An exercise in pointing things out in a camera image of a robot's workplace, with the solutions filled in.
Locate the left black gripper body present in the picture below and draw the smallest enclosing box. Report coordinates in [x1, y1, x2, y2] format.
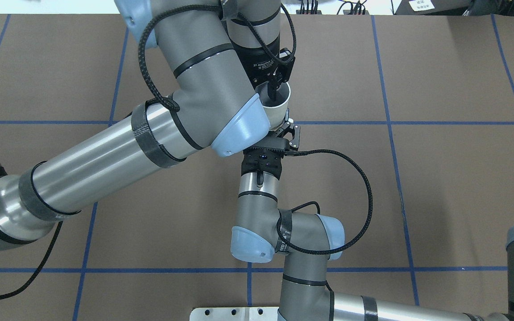
[235, 44, 294, 89]

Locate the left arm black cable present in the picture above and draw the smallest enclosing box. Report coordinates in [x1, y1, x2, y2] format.
[0, 0, 297, 302]

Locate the white paper label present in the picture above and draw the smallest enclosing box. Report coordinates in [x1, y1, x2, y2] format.
[408, 0, 435, 12]

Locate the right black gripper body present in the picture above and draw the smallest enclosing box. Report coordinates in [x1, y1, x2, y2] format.
[266, 119, 301, 152]

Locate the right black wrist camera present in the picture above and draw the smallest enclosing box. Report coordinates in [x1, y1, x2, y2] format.
[241, 137, 290, 180]

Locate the white HOME mug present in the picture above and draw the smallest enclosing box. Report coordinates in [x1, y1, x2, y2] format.
[255, 82, 291, 131]

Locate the black orange power strip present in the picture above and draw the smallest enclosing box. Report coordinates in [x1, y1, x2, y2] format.
[296, 0, 322, 16]

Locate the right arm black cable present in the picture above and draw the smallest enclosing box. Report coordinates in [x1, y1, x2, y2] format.
[277, 149, 373, 255]

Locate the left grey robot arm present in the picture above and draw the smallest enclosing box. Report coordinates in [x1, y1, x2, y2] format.
[0, 0, 288, 251]

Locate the white metal base plate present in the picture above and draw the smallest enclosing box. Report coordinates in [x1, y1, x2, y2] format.
[189, 307, 279, 321]

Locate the brown paper table cover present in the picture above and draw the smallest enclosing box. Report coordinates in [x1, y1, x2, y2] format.
[0, 14, 514, 321]

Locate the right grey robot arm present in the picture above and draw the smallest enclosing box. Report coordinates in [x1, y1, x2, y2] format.
[233, 120, 514, 321]

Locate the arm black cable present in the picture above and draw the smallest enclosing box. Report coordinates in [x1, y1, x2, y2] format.
[277, 149, 373, 255]
[0, 0, 297, 302]

